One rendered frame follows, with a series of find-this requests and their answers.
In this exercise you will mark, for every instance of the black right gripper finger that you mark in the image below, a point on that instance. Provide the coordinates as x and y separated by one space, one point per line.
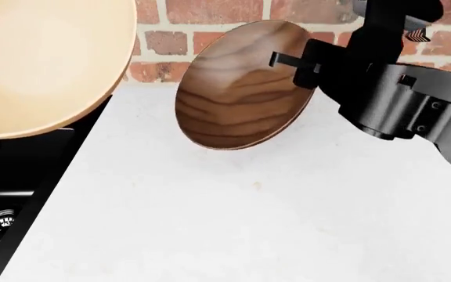
288 60

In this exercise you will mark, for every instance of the dark walnut wooden plate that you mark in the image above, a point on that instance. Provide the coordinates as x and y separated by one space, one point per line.
233 105

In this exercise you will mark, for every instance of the light beige wooden plate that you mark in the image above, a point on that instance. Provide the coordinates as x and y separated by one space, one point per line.
41 64

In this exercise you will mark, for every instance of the black kitchen sink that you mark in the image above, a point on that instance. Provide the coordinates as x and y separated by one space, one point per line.
22 176

